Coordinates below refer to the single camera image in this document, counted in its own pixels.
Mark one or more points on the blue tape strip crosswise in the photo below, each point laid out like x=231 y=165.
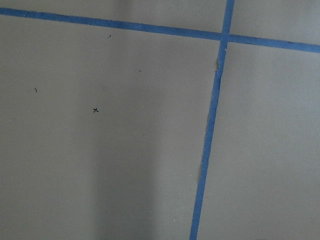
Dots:
x=165 y=30

